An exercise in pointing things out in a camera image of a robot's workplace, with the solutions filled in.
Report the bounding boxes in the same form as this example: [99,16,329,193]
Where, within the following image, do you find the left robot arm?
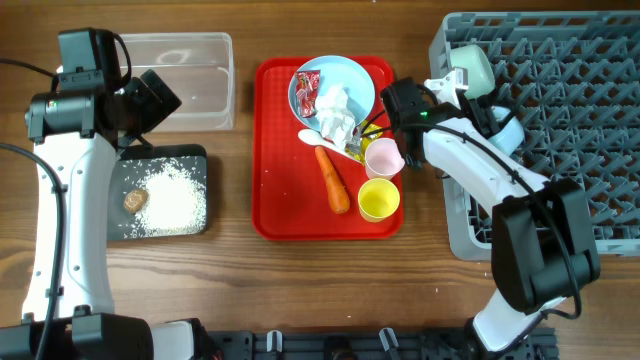
[1,28,222,359]

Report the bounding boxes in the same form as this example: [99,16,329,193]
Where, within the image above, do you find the grey dishwasher rack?
[429,10,639,257]

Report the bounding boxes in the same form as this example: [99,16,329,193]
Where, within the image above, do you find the light blue plate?
[287,55,376,132]

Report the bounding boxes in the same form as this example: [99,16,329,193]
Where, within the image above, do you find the white plastic spoon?
[298,129,357,162]

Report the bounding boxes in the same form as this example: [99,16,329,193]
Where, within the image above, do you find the black rectangular waste tray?
[104,144,209,242]

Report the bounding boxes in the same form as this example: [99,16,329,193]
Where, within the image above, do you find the orange carrot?
[314,146,350,214]

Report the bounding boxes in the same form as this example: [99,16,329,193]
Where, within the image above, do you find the red snack wrapper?
[294,70,321,118]

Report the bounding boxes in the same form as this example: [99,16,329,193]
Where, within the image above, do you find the clear plastic storage bin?
[122,32,235,132]

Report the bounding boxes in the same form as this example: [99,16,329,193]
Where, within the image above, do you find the yellow cup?
[357,178,401,223]

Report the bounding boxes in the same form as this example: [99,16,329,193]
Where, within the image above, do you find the yellow silver snack wrapper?
[345,123,381,164]

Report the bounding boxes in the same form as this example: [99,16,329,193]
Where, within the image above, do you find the brown mushroom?
[123,189,148,214]

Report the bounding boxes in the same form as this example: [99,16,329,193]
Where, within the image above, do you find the white rice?
[119,159,208,239]

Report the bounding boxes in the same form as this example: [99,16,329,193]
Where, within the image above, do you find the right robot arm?
[380,70,601,359]

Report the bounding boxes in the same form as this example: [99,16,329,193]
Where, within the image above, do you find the light blue bowl with mushroom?
[450,44,495,100]

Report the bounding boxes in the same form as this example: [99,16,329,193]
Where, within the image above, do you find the light blue bowl with rice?
[488,106,524,156]

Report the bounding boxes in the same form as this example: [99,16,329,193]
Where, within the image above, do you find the crumpled white tissue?
[315,83,356,150]

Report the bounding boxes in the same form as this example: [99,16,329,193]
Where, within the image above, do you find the red serving tray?
[251,56,404,242]

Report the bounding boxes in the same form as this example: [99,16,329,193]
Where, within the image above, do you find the pink cup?
[365,138,405,180]

